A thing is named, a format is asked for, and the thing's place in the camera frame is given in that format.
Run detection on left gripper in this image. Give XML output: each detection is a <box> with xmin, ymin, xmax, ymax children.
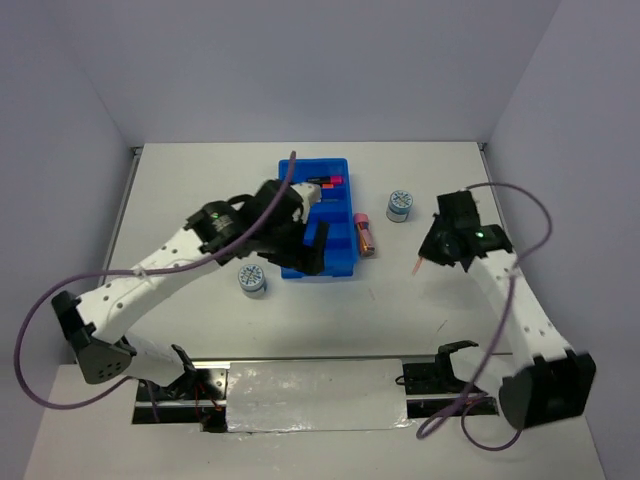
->
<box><xmin>254</xmin><ymin>212</ymin><xmax>327</xmax><ymax>274</ymax></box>

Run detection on orange thin pen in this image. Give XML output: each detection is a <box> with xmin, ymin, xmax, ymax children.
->
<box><xmin>411</xmin><ymin>257</ymin><xmax>424</xmax><ymax>276</ymax></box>

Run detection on pink capped black highlighter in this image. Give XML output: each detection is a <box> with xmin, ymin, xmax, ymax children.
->
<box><xmin>306</xmin><ymin>175</ymin><xmax>344</xmax><ymax>186</ymax></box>

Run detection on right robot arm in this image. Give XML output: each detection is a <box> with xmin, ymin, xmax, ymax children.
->
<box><xmin>419</xmin><ymin>190</ymin><xmax>596</xmax><ymax>431</ymax></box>

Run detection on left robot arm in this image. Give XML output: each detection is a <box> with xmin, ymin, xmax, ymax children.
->
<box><xmin>51</xmin><ymin>180</ymin><xmax>329</xmax><ymax>399</ymax></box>

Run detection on left blue tape roll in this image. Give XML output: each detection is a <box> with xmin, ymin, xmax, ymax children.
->
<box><xmin>237</xmin><ymin>264</ymin><xmax>267</xmax><ymax>299</ymax></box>

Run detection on blue tape roll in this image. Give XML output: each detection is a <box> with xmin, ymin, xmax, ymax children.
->
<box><xmin>237</xmin><ymin>264</ymin><xmax>267</xmax><ymax>299</ymax></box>
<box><xmin>386</xmin><ymin>190</ymin><xmax>413</xmax><ymax>223</ymax></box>

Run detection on right blue tape roll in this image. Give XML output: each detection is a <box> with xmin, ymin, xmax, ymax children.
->
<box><xmin>386</xmin><ymin>190</ymin><xmax>413</xmax><ymax>223</ymax></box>

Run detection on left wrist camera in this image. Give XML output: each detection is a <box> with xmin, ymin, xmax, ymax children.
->
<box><xmin>292</xmin><ymin>182</ymin><xmax>322</xmax><ymax>224</ymax></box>

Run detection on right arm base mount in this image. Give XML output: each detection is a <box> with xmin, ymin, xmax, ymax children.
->
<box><xmin>397</xmin><ymin>360</ymin><xmax>501</xmax><ymax>419</ymax></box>

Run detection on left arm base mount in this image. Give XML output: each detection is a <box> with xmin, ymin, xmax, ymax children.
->
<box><xmin>131</xmin><ymin>361</ymin><xmax>230</xmax><ymax>434</ymax></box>

